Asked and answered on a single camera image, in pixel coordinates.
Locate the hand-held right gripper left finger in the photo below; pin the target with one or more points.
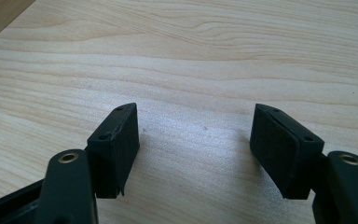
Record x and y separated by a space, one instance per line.
118 149

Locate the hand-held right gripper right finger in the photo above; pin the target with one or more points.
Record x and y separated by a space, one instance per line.
281 152

